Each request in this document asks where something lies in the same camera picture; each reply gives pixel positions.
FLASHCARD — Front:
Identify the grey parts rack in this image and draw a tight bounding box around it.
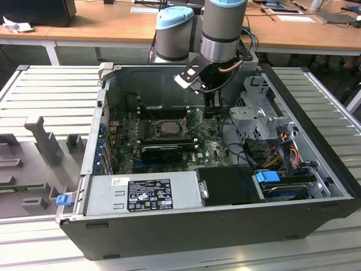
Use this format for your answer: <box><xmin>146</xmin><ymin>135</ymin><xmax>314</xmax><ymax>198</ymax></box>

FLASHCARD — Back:
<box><xmin>0</xmin><ymin>115</ymin><xmax>89</xmax><ymax>220</ymax></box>

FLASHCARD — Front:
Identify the black plastic bay cover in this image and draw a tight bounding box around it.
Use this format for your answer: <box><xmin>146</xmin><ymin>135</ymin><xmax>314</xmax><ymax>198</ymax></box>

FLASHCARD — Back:
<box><xmin>194</xmin><ymin>165</ymin><xmax>256</xmax><ymax>206</ymax></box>

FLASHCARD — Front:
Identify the coloured power wire bundle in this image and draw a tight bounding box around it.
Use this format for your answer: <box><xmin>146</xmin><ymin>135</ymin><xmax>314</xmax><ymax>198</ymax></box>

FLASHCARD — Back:
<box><xmin>262</xmin><ymin>142</ymin><xmax>304</xmax><ymax>170</ymax></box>

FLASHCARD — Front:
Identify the grey plastic case latch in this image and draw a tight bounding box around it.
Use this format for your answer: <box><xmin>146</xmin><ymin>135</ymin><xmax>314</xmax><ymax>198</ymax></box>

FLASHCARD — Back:
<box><xmin>98</xmin><ymin>62</ymin><xmax>115</xmax><ymax>80</ymax></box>

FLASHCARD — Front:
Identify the black PC case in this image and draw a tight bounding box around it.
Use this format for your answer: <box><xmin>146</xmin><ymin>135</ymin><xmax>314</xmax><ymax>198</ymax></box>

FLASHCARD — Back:
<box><xmin>55</xmin><ymin>63</ymin><xmax>361</xmax><ymax>262</ymax></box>

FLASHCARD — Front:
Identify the black graphics card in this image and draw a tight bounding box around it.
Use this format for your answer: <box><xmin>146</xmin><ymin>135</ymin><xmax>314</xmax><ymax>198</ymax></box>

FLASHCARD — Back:
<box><xmin>140</xmin><ymin>145</ymin><xmax>183</xmax><ymax>164</ymax></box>

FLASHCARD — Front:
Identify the metal socket cover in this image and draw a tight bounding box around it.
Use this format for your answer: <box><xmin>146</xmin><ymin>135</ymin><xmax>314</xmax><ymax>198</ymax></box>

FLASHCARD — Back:
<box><xmin>182</xmin><ymin>108</ymin><xmax>204</xmax><ymax>134</ymax></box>

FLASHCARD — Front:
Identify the metal wire locking lever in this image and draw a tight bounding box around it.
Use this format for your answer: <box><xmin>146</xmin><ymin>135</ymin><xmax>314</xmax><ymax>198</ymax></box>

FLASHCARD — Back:
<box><xmin>143</xmin><ymin>103</ymin><xmax>159</xmax><ymax>125</ymax></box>

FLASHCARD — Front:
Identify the CPU socket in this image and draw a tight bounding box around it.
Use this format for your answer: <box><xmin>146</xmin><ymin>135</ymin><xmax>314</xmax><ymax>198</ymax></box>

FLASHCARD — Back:
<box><xmin>154</xmin><ymin>117</ymin><xmax>190</xmax><ymax>139</ymax></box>

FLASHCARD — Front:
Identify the blue cable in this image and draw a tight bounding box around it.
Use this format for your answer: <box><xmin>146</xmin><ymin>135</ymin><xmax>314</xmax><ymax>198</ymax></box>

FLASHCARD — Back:
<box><xmin>241</xmin><ymin>26</ymin><xmax>259</xmax><ymax>54</ymax></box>

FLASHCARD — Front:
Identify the wooden desk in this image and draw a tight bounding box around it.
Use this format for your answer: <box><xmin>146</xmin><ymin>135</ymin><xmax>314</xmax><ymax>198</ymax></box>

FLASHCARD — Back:
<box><xmin>0</xmin><ymin>0</ymin><xmax>361</xmax><ymax>56</ymax></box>

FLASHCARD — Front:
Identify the silver metal drive cage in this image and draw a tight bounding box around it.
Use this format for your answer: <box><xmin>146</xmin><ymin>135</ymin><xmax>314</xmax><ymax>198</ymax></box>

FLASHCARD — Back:
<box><xmin>228</xmin><ymin>75</ymin><xmax>300</xmax><ymax>145</ymax></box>

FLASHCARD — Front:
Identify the green motherboard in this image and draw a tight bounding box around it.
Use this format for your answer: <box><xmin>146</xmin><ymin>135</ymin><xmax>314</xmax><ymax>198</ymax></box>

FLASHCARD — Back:
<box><xmin>112</xmin><ymin>108</ymin><xmax>240</xmax><ymax>176</ymax></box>

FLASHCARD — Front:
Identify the white paper sheet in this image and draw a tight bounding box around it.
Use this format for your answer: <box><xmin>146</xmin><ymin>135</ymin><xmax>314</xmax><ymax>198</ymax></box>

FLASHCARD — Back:
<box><xmin>276</xmin><ymin>14</ymin><xmax>316</xmax><ymax>23</ymax></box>
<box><xmin>131</xmin><ymin>5</ymin><xmax>163</xmax><ymax>14</ymax></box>

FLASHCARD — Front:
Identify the crumpled white paper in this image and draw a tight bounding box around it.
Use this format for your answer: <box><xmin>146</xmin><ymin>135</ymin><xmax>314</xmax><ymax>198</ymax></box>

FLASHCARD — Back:
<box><xmin>2</xmin><ymin>15</ymin><xmax>35</xmax><ymax>34</ymax></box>

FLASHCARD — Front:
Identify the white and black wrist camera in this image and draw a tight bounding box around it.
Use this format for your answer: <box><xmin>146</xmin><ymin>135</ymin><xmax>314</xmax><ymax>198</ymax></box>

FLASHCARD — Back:
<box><xmin>174</xmin><ymin>56</ymin><xmax>210</xmax><ymax>94</ymax></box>

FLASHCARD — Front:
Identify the black computer box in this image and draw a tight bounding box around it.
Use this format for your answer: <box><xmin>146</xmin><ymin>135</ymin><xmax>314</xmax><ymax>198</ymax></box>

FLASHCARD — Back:
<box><xmin>0</xmin><ymin>0</ymin><xmax>77</xmax><ymax>28</ymax></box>

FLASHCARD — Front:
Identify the hard disk with blue carrier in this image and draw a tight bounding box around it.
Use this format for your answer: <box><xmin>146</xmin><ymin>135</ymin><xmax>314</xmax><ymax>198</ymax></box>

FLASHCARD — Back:
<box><xmin>254</xmin><ymin>170</ymin><xmax>311</xmax><ymax>203</ymax></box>

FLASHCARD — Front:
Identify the green RAM stick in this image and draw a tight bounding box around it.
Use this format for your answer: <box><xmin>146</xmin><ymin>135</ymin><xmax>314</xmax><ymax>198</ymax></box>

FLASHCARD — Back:
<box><xmin>0</xmin><ymin>184</ymin><xmax>46</xmax><ymax>195</ymax></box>

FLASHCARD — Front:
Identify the dark laptop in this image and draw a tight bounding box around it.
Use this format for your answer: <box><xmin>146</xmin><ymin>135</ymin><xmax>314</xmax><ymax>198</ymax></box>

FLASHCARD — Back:
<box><xmin>315</xmin><ymin>12</ymin><xmax>358</xmax><ymax>25</ymax></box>

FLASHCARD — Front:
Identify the silver topped CPU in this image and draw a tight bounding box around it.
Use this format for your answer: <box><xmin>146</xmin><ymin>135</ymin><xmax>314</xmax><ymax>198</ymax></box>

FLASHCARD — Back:
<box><xmin>161</xmin><ymin>121</ymin><xmax>184</xmax><ymax>134</ymax></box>

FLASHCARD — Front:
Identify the grey power supply unit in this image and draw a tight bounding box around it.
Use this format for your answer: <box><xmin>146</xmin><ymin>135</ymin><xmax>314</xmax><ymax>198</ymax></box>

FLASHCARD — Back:
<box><xmin>84</xmin><ymin>172</ymin><xmax>204</xmax><ymax>217</ymax></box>

